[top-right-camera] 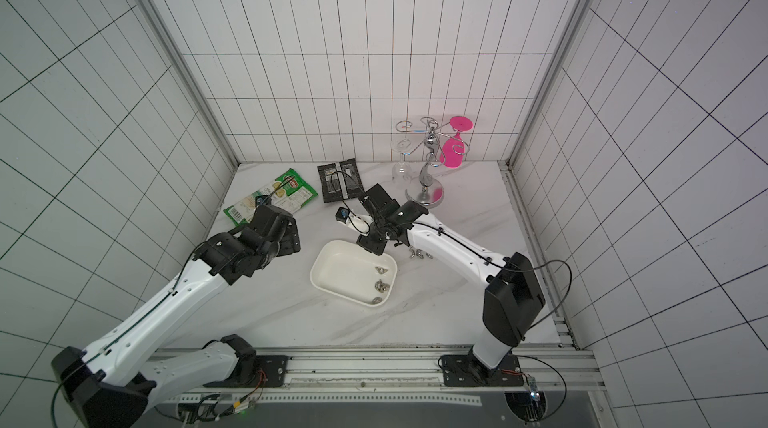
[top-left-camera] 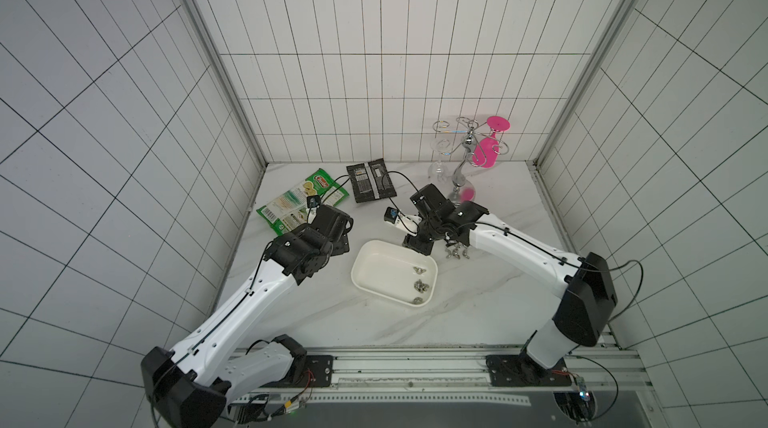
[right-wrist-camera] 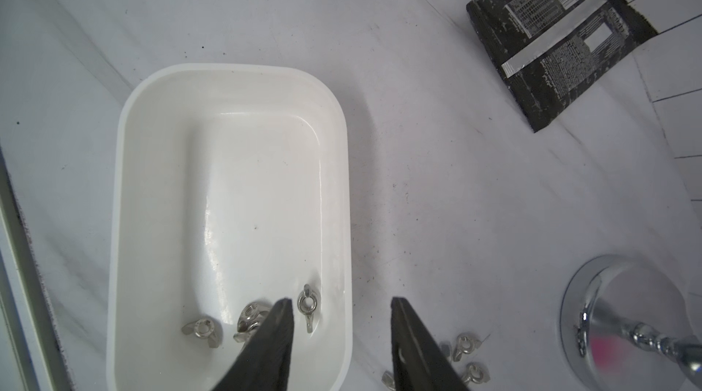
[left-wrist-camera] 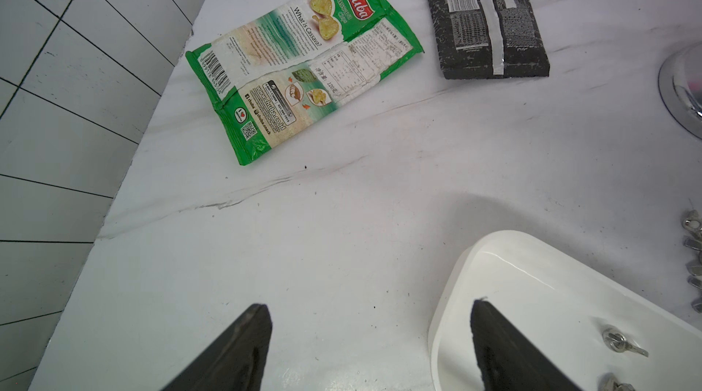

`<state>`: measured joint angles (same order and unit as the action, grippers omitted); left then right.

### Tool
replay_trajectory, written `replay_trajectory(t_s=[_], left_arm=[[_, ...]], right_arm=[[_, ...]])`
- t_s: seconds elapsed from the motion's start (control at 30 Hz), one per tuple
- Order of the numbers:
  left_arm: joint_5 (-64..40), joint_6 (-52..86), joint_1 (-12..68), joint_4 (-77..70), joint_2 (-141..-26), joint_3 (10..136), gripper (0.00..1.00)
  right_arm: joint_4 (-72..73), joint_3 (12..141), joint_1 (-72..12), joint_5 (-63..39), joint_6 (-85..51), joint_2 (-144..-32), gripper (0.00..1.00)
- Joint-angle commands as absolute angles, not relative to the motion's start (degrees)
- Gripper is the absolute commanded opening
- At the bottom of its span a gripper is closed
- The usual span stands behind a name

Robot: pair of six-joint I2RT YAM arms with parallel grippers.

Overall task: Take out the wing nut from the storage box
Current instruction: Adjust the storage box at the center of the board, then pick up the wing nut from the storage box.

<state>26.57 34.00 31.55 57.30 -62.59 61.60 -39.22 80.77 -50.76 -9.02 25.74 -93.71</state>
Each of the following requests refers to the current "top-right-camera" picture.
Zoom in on white plastic storage box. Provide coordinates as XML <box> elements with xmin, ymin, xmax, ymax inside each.
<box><xmin>310</xmin><ymin>240</ymin><xmax>398</xmax><ymax>308</ymax></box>

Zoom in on green chips bag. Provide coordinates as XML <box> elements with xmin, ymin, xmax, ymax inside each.
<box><xmin>223</xmin><ymin>169</ymin><xmax>318</xmax><ymax>226</ymax></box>

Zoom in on black snack packet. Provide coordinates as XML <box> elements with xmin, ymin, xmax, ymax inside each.
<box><xmin>317</xmin><ymin>158</ymin><xmax>365</xmax><ymax>203</ymax></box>

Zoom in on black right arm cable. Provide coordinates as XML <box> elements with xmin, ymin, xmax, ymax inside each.
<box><xmin>326</xmin><ymin>169</ymin><xmax>574</xmax><ymax>423</ymax></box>

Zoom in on pink wine glass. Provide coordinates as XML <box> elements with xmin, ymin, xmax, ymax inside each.
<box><xmin>440</xmin><ymin>116</ymin><xmax>473</xmax><ymax>169</ymax></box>

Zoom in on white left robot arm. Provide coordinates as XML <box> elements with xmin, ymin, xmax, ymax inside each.
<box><xmin>51</xmin><ymin>205</ymin><xmax>301</xmax><ymax>427</ymax></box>

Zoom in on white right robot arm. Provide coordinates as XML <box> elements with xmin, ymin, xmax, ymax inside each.
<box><xmin>357</xmin><ymin>184</ymin><xmax>546</xmax><ymax>371</ymax></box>

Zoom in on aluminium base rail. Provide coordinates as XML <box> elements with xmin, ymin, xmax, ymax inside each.
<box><xmin>172</xmin><ymin>344</ymin><xmax>606</xmax><ymax>407</ymax></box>

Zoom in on chrome glass holder stand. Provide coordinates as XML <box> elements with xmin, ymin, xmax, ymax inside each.
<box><xmin>395</xmin><ymin>117</ymin><xmax>449</xmax><ymax>208</ymax></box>

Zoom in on clear wine glass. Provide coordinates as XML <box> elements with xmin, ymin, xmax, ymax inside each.
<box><xmin>391</xmin><ymin>137</ymin><xmax>413</xmax><ymax>189</ymax></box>

